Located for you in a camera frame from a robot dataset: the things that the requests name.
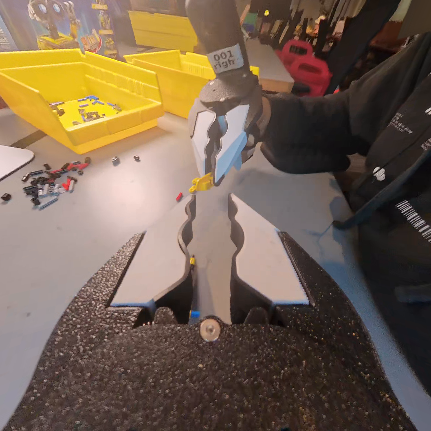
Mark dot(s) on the pile of black red pieces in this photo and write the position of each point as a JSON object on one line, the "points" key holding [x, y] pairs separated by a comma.
{"points": [[50, 185]]}

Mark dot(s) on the yellow brick arm with axle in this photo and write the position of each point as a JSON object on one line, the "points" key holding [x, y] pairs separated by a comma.
{"points": [[195, 315]]}

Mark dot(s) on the long yellow brick beam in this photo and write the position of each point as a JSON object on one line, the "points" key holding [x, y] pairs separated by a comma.
{"points": [[202, 184]]}

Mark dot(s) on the heap of blue tan pieces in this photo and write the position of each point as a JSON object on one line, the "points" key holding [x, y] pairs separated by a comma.
{"points": [[87, 114]]}

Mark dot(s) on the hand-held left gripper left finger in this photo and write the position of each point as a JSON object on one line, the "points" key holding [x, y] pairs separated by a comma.
{"points": [[151, 269]]}

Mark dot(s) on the grey side table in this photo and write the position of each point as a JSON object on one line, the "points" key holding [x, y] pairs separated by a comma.
{"points": [[272, 67]]}

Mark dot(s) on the white book stand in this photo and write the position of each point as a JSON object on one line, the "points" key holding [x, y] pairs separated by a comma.
{"points": [[13, 160]]}

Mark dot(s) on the person's right hand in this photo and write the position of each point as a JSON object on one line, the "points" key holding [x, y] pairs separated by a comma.
{"points": [[266, 114]]}

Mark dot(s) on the grey desk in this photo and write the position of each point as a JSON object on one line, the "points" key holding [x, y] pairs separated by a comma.
{"points": [[84, 252]]}

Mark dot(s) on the blue robot kit box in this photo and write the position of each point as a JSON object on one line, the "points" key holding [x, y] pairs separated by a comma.
{"points": [[101, 20]]}

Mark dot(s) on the red plastic canister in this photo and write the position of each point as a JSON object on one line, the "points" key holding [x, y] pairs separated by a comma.
{"points": [[296, 50], [313, 79]]}

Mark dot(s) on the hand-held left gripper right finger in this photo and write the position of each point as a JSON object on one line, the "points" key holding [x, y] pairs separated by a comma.
{"points": [[269, 269]]}

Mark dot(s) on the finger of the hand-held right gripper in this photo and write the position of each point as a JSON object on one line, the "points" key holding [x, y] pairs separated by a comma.
{"points": [[201, 141], [234, 144]]}

